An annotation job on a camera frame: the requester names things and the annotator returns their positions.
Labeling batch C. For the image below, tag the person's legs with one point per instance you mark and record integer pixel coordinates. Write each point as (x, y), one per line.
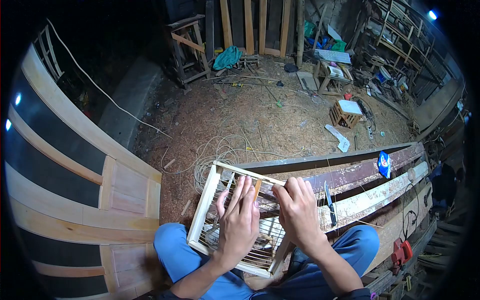
(180, 255)

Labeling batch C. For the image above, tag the person's left ring finger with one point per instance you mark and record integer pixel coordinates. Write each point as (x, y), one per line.
(236, 195)

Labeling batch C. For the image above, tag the person's right fingers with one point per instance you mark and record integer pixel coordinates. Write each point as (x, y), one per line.
(300, 185)

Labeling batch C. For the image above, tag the person's left thumb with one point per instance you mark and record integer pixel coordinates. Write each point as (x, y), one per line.
(256, 212)

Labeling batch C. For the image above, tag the pale wooden plank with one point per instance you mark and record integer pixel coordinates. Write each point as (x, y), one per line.
(397, 225)

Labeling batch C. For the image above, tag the small wooden crate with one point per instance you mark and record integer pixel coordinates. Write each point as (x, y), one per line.
(345, 114)

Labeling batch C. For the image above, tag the tall wooden stool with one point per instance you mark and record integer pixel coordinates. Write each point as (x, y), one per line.
(187, 48)

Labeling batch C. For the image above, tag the person's left index finger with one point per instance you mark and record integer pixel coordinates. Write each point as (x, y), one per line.
(252, 195)

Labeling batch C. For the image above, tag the person's right thumb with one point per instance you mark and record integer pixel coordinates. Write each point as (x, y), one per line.
(280, 195)

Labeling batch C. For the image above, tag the red power tool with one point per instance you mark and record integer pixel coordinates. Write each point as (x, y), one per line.
(401, 255)

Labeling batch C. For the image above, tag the grey metal beam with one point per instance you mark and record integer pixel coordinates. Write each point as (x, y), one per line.
(318, 159)

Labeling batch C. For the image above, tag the short orange bamboo stick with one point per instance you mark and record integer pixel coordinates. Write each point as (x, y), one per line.
(258, 189)

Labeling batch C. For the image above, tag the white dusty plank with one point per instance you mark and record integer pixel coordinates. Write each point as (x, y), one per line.
(367, 200)

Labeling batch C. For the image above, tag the person's left little finger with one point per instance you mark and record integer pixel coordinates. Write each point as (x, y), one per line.
(222, 204)

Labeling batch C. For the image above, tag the blue snack packet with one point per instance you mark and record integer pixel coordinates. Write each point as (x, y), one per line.
(384, 165)

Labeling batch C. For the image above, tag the person's body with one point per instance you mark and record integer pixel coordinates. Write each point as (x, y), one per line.
(358, 294)

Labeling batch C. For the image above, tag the white angled board piece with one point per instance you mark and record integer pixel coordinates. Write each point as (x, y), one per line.
(337, 137)

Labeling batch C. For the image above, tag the bamboo pole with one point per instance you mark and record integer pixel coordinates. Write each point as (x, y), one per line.
(300, 33)

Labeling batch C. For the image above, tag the wooden cage frame with bars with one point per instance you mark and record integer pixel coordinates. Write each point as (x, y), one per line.
(200, 221)

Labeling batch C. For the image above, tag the small wooden table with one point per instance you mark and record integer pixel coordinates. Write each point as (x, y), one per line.
(333, 77)

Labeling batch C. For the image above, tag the person's right hand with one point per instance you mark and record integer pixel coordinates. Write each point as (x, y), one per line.
(300, 217)

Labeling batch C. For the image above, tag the person's left hand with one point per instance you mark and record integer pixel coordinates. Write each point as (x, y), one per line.
(236, 228)

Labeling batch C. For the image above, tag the green cloth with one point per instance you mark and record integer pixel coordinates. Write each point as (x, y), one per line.
(227, 58)

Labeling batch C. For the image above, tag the thin long bamboo stick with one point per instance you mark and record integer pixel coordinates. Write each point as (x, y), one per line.
(352, 218)

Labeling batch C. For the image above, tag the white power strip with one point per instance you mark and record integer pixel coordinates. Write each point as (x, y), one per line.
(370, 132)

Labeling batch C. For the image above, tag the rust red beam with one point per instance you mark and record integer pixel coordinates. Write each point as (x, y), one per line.
(360, 172)

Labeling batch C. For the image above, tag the person's left middle finger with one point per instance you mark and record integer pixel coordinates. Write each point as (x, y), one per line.
(245, 193)

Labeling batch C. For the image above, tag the leaning wooden door frames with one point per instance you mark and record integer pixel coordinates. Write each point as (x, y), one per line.
(255, 26)

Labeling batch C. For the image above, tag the large wooden door panel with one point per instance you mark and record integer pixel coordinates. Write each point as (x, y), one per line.
(75, 210)

